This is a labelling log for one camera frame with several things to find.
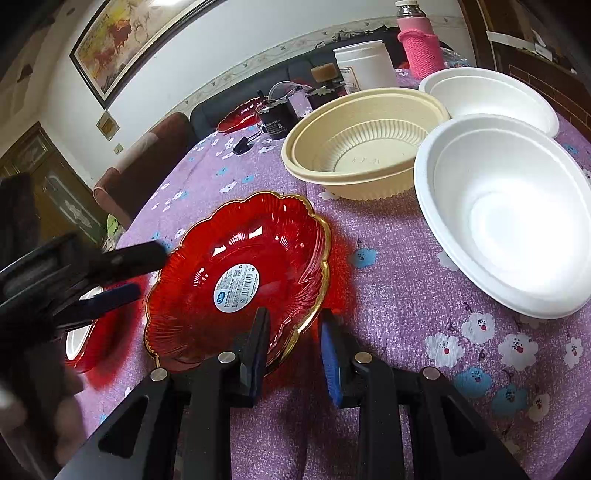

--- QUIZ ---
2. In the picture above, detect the brown upholstered chair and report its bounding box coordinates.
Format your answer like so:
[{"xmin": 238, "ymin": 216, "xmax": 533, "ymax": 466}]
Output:
[{"xmin": 93, "ymin": 112, "xmax": 197, "ymax": 232}]

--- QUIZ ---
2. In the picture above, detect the red glass plate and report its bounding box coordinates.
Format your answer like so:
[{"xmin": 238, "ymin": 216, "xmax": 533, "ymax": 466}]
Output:
[
  {"xmin": 216, "ymin": 98, "xmax": 269, "ymax": 134},
  {"xmin": 64, "ymin": 284, "xmax": 139, "ymax": 374}
]

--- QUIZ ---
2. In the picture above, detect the beige ribbed plastic bowl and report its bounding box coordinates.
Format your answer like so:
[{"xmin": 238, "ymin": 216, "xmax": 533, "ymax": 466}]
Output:
[{"xmin": 281, "ymin": 88, "xmax": 451, "ymax": 201}]

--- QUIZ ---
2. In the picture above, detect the dark wooden sideboard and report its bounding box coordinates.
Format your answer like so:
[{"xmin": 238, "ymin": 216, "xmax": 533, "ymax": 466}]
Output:
[{"xmin": 480, "ymin": 0, "xmax": 591, "ymax": 139}]

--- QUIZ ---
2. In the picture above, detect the person's left hand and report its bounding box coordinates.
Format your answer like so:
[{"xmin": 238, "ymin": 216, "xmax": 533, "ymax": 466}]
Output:
[{"xmin": 0, "ymin": 369, "xmax": 88, "ymax": 468}]

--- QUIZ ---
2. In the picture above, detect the white small dish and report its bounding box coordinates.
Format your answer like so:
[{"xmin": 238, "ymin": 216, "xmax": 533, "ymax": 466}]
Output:
[{"xmin": 66, "ymin": 286, "xmax": 105, "ymax": 361}]

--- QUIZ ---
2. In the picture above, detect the black leather sofa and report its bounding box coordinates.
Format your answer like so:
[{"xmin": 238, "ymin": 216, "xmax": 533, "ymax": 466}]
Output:
[{"xmin": 189, "ymin": 28, "xmax": 416, "ymax": 137}]

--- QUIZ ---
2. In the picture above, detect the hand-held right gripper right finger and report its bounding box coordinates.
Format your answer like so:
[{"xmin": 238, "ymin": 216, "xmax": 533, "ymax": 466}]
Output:
[{"xmin": 318, "ymin": 308, "xmax": 532, "ymax": 480}]

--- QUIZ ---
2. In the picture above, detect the small framed wall picture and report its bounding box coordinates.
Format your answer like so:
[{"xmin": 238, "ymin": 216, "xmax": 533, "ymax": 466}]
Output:
[{"xmin": 96, "ymin": 110, "xmax": 117, "ymax": 140}]

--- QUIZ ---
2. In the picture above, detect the dark jar with cork lid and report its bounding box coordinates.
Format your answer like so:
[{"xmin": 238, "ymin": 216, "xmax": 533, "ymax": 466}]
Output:
[{"xmin": 307, "ymin": 80, "xmax": 352, "ymax": 109}]

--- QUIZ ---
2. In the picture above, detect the bottle with pink knit sleeve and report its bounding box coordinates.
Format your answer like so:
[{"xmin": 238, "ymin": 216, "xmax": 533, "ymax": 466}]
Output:
[{"xmin": 394, "ymin": 0, "xmax": 446, "ymax": 77}]

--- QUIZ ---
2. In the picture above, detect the framed horse painting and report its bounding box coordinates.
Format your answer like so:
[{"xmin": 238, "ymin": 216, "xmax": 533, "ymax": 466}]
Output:
[{"xmin": 69, "ymin": 0, "xmax": 227, "ymax": 109}]

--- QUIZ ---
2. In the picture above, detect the wooden glass-door cabinet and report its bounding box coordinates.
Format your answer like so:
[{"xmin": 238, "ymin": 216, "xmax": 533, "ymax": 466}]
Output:
[{"xmin": 0, "ymin": 121, "xmax": 105, "ymax": 245}]

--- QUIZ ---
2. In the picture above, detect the white foam bowl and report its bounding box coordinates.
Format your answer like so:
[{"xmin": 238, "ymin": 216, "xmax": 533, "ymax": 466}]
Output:
[
  {"xmin": 418, "ymin": 67, "xmax": 561, "ymax": 139},
  {"xmin": 413, "ymin": 114, "xmax": 591, "ymax": 320}
]

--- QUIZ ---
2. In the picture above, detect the white plastic jar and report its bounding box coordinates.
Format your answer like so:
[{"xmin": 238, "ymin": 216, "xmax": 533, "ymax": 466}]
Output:
[{"xmin": 333, "ymin": 40, "xmax": 398, "ymax": 93}]

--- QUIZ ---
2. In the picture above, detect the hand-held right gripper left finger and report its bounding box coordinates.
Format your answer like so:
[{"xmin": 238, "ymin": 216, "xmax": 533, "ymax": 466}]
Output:
[{"xmin": 55, "ymin": 307, "xmax": 273, "ymax": 480}]

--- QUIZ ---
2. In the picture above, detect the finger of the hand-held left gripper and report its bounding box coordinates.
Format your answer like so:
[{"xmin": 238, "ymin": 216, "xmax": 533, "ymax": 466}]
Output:
[
  {"xmin": 90, "ymin": 240, "xmax": 169, "ymax": 282},
  {"xmin": 55, "ymin": 282, "xmax": 141, "ymax": 328}
]

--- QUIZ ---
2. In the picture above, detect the black cylindrical motor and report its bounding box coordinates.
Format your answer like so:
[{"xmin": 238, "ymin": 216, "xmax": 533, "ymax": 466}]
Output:
[{"xmin": 256, "ymin": 99, "xmax": 301, "ymax": 141}]

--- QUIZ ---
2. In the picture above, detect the red glass scalloped dish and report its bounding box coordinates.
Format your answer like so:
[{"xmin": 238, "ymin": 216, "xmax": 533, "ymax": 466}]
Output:
[{"xmin": 143, "ymin": 190, "xmax": 333, "ymax": 370}]

